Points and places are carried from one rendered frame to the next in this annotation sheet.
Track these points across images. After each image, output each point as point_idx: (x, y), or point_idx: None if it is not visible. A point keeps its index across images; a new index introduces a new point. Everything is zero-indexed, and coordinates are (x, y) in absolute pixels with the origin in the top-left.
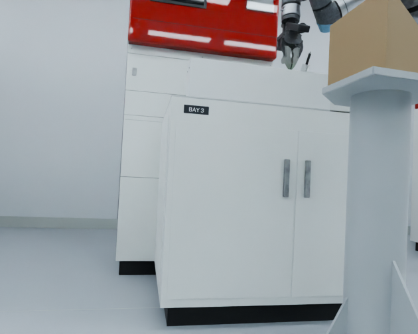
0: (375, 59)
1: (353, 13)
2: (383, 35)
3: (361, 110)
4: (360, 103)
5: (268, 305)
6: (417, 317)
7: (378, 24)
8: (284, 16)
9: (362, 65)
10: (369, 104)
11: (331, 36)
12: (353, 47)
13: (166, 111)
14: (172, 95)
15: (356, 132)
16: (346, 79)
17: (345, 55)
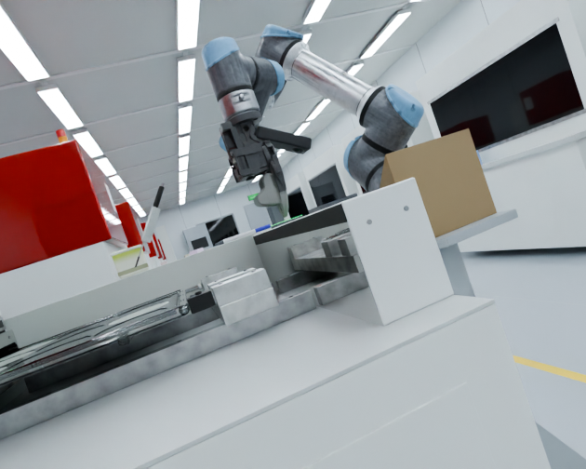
0: (481, 202)
1: (429, 147)
2: (483, 179)
3: (455, 259)
4: (451, 252)
5: None
6: (541, 426)
7: (472, 167)
8: (255, 113)
9: (466, 208)
10: (458, 251)
11: (394, 168)
12: (443, 187)
13: (220, 436)
14: (491, 299)
15: (459, 286)
16: (486, 223)
17: (433, 196)
